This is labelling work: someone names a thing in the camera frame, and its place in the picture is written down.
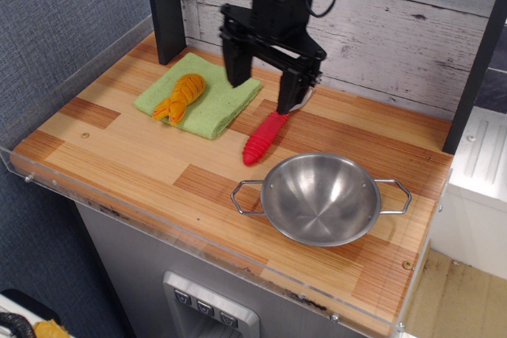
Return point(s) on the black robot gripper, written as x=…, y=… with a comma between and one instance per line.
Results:
x=275, y=31

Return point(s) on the red handled metal fork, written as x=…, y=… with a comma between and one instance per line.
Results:
x=260, y=141

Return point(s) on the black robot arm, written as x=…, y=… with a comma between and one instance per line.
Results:
x=275, y=31

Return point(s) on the green folded rag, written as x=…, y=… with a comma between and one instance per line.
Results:
x=212, y=111

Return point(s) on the orange plush shrimp toy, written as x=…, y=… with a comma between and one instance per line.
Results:
x=187, y=90

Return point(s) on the grey toy fridge cabinet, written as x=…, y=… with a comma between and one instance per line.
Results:
x=136, y=263

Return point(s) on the silver dispenser button panel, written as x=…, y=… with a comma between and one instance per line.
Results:
x=200, y=312

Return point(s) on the white toy sink unit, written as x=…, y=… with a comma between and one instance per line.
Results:
x=470, y=221

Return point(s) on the clear acrylic table guard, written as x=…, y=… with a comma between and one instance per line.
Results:
x=100, y=150

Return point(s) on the stainless steel two-handled bowl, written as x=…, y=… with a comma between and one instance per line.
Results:
x=323, y=200

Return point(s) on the dark right vertical post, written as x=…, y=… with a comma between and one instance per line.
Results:
x=479, y=68

